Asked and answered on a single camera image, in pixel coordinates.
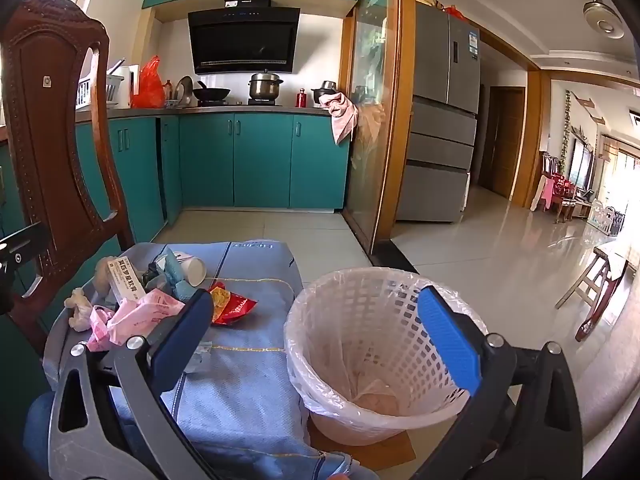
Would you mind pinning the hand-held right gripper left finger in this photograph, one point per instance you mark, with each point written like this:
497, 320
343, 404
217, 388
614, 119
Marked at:
182, 345

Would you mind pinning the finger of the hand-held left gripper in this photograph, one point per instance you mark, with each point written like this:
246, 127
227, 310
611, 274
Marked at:
20, 247

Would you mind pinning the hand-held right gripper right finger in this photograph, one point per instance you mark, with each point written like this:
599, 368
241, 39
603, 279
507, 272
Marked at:
450, 340

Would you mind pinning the red snack packet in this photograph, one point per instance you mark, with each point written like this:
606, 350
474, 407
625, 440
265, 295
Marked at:
232, 307

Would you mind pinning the white ointment box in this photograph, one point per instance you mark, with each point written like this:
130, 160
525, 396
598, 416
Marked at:
125, 280

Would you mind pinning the white plastic mesh waste basket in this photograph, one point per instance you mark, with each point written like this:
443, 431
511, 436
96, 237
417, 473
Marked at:
350, 305

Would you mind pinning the small clear wrapper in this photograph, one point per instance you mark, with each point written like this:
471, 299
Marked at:
200, 355

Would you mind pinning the crumpled pink plastic wrapper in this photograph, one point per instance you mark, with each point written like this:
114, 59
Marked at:
135, 317

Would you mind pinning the crumpled teal wrapper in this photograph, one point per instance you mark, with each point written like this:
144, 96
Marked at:
175, 275

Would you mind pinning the white paper cup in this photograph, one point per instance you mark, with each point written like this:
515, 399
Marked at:
192, 267

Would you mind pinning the blue cloth cover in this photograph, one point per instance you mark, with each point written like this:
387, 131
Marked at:
250, 385

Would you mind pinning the crumpled white tissue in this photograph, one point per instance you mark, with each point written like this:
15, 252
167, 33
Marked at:
80, 310

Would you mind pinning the carved brown wooden chair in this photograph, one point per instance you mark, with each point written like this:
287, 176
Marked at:
55, 160

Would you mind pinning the brown cardboard sheet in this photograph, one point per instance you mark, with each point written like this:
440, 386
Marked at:
390, 447

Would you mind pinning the wooden stool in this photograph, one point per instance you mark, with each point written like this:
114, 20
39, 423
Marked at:
607, 270

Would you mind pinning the white dish rack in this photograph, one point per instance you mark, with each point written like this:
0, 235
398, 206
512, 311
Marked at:
112, 90

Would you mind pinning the red wooden chairs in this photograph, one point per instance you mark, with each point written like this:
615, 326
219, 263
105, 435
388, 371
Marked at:
560, 190

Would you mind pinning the white kettle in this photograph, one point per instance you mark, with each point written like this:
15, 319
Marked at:
131, 85

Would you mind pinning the teal base cabinets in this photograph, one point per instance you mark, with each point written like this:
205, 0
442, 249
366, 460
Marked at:
260, 160

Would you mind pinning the brown wooden door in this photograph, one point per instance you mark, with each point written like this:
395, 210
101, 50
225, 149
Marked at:
502, 145

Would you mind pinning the grey refrigerator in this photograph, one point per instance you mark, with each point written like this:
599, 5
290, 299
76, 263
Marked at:
435, 135

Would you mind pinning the red plastic bag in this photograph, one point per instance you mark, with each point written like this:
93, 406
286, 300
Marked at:
150, 85

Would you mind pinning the television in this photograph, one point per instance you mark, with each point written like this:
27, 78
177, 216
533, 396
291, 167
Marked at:
582, 165

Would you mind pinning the steel pan lid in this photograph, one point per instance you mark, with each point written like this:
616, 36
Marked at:
182, 91

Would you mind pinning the wooden framed glass door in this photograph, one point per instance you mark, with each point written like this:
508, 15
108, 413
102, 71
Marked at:
370, 110

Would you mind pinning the green garland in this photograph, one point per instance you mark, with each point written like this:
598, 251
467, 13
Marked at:
567, 125

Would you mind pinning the black wok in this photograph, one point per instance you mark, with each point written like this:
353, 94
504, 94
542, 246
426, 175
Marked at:
212, 94

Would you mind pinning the pink cloth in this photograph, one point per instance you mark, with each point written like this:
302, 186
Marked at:
342, 117

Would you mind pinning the large steel pot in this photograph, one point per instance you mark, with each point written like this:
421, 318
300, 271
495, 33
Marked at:
265, 87

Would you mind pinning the red bottle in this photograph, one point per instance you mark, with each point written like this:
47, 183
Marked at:
301, 99

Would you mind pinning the small steel pot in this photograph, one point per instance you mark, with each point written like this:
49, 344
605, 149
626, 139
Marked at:
324, 92

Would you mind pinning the black range hood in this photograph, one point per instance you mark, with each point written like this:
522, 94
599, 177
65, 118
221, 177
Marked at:
245, 40

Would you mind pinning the small red bag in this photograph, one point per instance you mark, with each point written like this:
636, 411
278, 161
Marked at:
455, 12

